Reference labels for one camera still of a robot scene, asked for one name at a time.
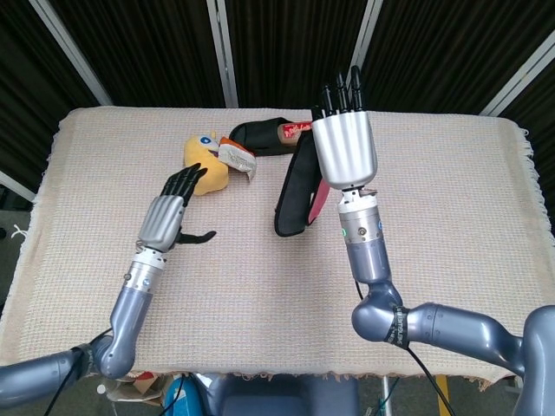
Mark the red orange snack package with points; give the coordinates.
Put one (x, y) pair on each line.
(292, 132)

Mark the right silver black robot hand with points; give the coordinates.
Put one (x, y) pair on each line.
(344, 147)

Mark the black slipper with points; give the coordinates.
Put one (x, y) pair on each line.
(256, 134)

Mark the white partition post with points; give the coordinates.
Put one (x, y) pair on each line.
(516, 80)
(223, 56)
(362, 47)
(17, 185)
(71, 54)

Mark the dark pleated curtain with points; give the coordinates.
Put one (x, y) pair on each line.
(152, 52)

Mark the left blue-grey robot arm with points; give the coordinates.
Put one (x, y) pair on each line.
(130, 312)

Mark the brown cardboard box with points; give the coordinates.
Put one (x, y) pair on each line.
(145, 385)

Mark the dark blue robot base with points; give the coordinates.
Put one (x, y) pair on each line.
(282, 398)

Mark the blue plastic object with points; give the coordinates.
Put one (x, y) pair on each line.
(182, 396)

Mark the beige woven tablecloth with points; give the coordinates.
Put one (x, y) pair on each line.
(260, 303)

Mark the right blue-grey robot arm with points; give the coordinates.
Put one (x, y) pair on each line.
(373, 255)

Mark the pink cloth black trim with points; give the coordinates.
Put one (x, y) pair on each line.
(295, 195)

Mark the white table leg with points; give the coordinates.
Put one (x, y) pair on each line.
(387, 394)

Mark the yellow plush toy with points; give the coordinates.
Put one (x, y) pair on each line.
(212, 175)

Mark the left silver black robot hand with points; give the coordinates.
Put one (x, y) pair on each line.
(160, 221)

